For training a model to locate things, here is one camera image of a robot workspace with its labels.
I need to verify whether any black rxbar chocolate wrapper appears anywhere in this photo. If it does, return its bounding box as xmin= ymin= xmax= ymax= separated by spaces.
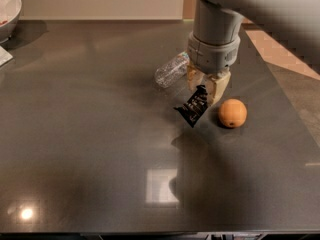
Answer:
xmin=175 ymin=85 xmax=208 ymax=127

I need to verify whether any clear plastic water bottle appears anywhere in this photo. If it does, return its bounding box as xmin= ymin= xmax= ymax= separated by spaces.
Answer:
xmin=154 ymin=52 xmax=189 ymax=88

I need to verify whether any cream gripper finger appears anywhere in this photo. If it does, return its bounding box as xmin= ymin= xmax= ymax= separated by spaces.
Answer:
xmin=204 ymin=68 xmax=231 ymax=106
xmin=187 ymin=62 xmax=204 ymax=92

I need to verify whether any white bowl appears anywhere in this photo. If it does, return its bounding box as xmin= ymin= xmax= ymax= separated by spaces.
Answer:
xmin=0 ymin=0 xmax=22 ymax=43

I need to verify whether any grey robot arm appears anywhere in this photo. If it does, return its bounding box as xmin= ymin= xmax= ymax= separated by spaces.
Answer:
xmin=187 ymin=0 xmax=320 ymax=105

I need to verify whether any orange fruit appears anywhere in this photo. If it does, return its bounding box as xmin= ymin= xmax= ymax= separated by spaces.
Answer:
xmin=218 ymin=99 xmax=247 ymax=128

